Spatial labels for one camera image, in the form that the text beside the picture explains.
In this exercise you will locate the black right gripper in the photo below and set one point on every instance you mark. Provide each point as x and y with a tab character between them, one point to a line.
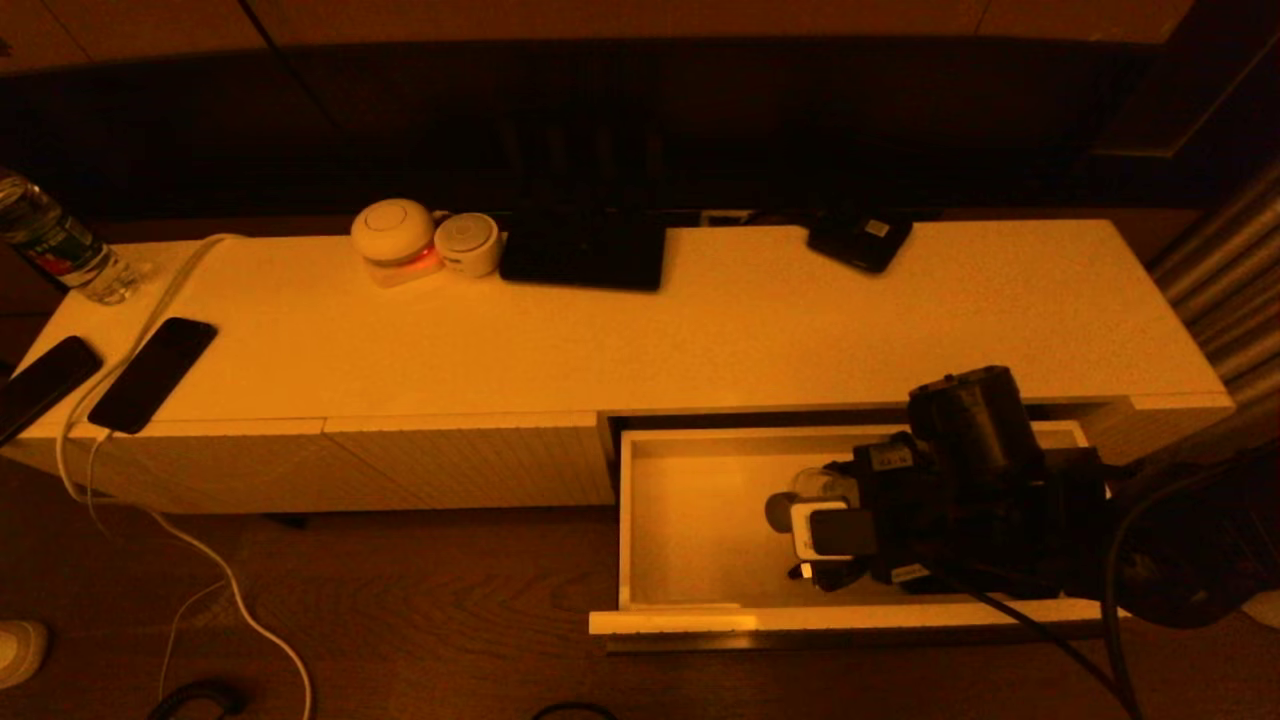
915	520

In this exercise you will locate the clear plastic bottle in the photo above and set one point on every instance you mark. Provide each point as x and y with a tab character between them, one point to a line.
825	485

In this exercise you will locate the white cabinet drawer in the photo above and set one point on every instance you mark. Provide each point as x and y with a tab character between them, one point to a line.
700	520

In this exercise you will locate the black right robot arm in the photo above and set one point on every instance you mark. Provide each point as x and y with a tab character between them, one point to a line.
975	420

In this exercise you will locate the white low cabinet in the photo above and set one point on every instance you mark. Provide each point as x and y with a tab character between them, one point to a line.
500	340

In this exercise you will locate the small black labelled device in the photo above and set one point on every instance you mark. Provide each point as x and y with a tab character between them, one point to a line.
862	243

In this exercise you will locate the black flat box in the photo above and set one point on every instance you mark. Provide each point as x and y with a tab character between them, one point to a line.
580	255

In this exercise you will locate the small white round speaker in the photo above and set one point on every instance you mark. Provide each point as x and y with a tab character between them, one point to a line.
467	243

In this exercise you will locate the white round red-lit device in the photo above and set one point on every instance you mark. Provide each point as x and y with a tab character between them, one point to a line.
391	230

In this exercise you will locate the white shoe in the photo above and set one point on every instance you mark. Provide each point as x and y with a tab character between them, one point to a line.
20	652

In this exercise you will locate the green label water bottle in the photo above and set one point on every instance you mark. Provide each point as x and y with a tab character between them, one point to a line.
55	245

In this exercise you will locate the white and grey wrist camera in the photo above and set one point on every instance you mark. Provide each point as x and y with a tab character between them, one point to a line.
835	532

